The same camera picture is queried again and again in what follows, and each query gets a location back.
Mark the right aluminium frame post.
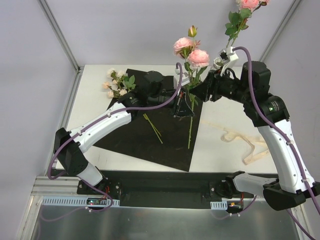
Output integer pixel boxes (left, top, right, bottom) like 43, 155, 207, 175
259, 0, 304, 62

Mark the right white cable duct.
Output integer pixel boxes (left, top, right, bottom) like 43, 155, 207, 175
210, 200, 243, 211

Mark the purple cable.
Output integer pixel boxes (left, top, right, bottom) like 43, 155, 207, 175
211, 46, 320, 240
39, 62, 185, 222

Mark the cream printed ribbon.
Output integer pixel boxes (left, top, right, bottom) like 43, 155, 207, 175
199, 119, 271, 166

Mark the front aluminium rail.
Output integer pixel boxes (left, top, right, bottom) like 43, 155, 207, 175
31, 174, 301, 201

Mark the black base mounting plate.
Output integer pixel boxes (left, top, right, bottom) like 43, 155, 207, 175
76, 169, 286, 208

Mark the pink white flower bouquet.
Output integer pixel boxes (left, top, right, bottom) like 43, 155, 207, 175
102, 68, 136, 99

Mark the black wrapping paper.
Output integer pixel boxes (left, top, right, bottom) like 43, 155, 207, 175
93, 68, 205, 173

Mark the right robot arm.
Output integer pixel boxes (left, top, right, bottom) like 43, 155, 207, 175
190, 61, 320, 211

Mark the left white cable duct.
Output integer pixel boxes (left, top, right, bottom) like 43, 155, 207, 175
42, 196, 120, 208

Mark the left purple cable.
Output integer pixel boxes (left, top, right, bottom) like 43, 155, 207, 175
39, 62, 185, 222

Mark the pink rose stem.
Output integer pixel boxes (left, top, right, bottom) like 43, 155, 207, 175
224, 0, 270, 48
172, 24, 211, 150

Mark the white cable duct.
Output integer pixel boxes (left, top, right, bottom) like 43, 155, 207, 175
42, 196, 120, 208
210, 200, 243, 211

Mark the aluminium frame post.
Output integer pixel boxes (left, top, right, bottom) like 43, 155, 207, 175
37, 0, 81, 73
259, 0, 304, 62

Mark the left aluminium frame post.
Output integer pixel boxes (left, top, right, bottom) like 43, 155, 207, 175
37, 0, 81, 73

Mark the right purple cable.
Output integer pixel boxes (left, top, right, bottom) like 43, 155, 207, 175
211, 46, 320, 240

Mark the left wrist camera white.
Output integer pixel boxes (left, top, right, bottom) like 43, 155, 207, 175
173, 68, 190, 89

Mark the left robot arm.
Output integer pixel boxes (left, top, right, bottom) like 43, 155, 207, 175
53, 71, 194, 195

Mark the white ribbed vase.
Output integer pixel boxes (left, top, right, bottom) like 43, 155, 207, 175
211, 57, 225, 73

